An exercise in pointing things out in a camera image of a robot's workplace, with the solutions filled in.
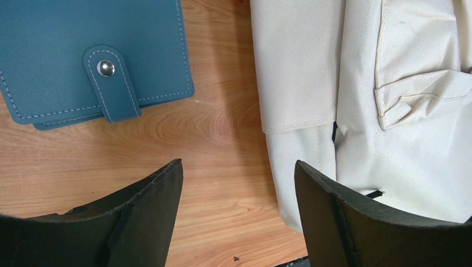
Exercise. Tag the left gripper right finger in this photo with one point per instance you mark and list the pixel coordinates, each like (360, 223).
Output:
(342, 227)

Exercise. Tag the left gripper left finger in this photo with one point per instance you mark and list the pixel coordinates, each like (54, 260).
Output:
(130, 227)

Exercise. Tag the beige canvas backpack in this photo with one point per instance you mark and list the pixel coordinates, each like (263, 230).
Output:
(376, 95)

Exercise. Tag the blue leather wallet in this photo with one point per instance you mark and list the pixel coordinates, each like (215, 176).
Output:
(67, 62)

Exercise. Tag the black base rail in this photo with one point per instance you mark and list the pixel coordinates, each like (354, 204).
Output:
(300, 262)

